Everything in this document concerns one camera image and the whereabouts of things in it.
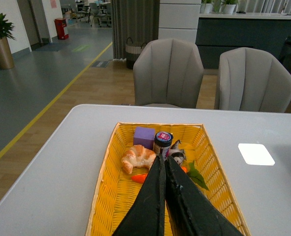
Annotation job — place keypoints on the toy croissant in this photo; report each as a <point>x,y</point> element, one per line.
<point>137,156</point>

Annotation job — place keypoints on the white potted plant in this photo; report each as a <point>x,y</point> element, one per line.
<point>228,6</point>

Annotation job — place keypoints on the small dark jam jar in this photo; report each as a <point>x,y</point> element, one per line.
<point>162,143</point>

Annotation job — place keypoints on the grey upholstered chair left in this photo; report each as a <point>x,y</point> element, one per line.
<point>168,72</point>

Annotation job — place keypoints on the white pillar panel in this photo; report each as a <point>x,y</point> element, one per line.
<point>179,19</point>

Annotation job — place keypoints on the grey curtain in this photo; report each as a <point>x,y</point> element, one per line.
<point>137,19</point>

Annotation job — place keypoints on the grey upholstered chair right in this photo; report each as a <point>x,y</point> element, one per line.
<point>252,80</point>

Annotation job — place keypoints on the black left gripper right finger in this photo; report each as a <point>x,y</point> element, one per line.
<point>190,212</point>

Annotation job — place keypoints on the red box stand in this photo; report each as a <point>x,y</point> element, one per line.
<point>61,28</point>

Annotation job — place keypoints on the orange toy carrot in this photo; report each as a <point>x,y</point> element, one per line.
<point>194,175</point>

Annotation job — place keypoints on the dark grey counter cabinet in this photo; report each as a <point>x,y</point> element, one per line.
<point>218,33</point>

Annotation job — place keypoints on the purple foam cube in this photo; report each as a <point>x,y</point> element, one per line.
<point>144,136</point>

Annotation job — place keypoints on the grey upholstered chair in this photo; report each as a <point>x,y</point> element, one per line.
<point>168,72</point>
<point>252,80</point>

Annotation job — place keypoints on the yellow woven basket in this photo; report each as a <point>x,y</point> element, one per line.
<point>115,192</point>

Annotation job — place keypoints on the potted plant gold planter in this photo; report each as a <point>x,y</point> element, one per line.
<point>6,28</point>

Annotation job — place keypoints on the woven laundry basket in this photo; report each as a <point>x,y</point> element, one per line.
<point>133,51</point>

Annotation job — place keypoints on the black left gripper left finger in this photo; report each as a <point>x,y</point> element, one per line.
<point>146,215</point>

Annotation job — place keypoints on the small grey animal figurine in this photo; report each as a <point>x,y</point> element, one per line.
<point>178,154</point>

